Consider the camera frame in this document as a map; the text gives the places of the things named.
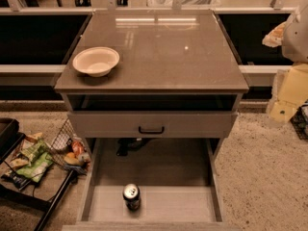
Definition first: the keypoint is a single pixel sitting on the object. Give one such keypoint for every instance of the pepsi can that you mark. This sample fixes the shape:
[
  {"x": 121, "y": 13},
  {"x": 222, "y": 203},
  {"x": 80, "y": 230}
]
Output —
[{"x": 132, "y": 196}]

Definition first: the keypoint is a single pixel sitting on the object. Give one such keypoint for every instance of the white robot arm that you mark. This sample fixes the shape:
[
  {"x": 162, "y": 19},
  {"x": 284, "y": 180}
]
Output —
[{"x": 295, "y": 36}]

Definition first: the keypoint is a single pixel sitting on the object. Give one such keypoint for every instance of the grey drawer cabinet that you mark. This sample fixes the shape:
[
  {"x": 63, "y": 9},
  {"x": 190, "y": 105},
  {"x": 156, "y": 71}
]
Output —
[{"x": 169, "y": 62}]

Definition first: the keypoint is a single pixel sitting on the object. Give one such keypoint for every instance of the closed top drawer front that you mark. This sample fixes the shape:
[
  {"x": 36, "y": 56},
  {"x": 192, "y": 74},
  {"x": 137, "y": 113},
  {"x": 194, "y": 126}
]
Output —
[{"x": 177, "y": 124}]

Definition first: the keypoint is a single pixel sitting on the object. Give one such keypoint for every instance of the open middle drawer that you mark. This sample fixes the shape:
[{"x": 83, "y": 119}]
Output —
[{"x": 178, "y": 183}]

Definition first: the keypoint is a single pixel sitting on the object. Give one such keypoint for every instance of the white paper bowl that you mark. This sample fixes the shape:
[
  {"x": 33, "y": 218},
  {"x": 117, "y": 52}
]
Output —
[{"x": 96, "y": 61}]

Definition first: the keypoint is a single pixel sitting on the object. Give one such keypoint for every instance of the orange snack packet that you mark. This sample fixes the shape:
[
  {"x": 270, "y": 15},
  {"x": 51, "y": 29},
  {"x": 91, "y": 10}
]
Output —
[{"x": 77, "y": 148}]

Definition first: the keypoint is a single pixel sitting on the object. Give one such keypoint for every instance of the green snack bag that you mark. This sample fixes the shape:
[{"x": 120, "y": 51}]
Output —
[{"x": 39, "y": 160}]

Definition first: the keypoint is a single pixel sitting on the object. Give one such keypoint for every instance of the black drawer handle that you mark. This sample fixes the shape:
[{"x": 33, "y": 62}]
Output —
[{"x": 151, "y": 131}]

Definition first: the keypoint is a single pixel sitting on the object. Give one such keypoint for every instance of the black wire basket left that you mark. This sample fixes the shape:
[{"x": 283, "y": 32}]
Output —
[{"x": 62, "y": 153}]

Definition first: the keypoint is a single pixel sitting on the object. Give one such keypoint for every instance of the black wire basket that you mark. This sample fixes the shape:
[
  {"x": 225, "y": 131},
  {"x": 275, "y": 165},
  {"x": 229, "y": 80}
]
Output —
[
  {"x": 62, "y": 153},
  {"x": 300, "y": 122}
]

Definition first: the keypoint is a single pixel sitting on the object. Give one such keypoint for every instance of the black wire basket right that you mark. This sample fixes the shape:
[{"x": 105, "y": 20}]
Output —
[{"x": 300, "y": 122}]

